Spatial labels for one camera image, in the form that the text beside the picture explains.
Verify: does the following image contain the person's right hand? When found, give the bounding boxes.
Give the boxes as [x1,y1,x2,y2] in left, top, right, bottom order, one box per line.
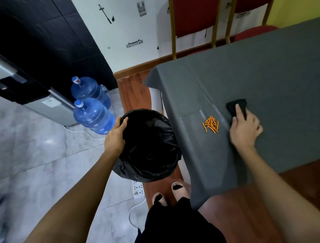
[229,104,264,151]

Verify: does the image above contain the person's left hand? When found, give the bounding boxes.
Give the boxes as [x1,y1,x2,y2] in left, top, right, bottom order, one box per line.
[103,117,129,156]

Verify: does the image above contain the black cleaning cloth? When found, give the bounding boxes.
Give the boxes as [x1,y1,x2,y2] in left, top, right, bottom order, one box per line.
[226,99,248,120]

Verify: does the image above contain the black bag-lined trash bin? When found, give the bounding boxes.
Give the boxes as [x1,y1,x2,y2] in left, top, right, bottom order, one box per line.
[111,108,182,183]

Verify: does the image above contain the person's right forearm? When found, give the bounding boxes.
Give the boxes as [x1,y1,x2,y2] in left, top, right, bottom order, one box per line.
[236,146,320,243]

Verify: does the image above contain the person's left forearm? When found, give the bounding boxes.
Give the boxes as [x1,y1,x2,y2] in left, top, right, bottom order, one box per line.
[24,149,121,243]

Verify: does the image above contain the pile of orange sticks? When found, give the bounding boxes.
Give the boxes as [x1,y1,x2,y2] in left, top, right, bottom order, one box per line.
[202,116,220,134]

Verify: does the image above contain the blue water jug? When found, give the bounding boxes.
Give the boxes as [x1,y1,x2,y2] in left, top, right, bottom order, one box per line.
[70,76,112,109]
[73,98,116,135]

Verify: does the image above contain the white table leg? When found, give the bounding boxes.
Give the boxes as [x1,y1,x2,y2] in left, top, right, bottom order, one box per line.
[148,87,164,118]

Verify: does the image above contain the grey tablecloth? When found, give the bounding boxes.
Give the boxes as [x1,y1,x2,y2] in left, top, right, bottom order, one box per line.
[143,17,320,210]

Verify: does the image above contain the white power strip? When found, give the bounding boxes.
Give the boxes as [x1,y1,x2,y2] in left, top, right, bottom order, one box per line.
[131,180,146,199]

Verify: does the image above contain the beige slipper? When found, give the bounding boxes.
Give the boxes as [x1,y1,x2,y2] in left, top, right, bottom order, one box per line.
[152,192,168,207]
[171,181,191,202]

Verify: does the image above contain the grey water dispenser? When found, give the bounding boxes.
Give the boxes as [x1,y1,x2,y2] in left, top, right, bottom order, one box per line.
[0,54,78,127]

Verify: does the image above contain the person's black trousers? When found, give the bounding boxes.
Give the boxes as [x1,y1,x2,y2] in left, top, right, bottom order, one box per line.
[134,197,227,243]

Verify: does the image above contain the white dispenser cable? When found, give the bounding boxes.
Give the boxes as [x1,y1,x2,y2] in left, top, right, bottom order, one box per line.
[64,126,107,141]

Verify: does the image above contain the white power cable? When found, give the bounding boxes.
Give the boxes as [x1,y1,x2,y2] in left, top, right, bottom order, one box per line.
[128,197,147,230]

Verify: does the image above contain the red chair with gold frame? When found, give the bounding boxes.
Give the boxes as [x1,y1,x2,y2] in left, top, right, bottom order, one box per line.
[225,0,279,45]
[168,0,223,61]

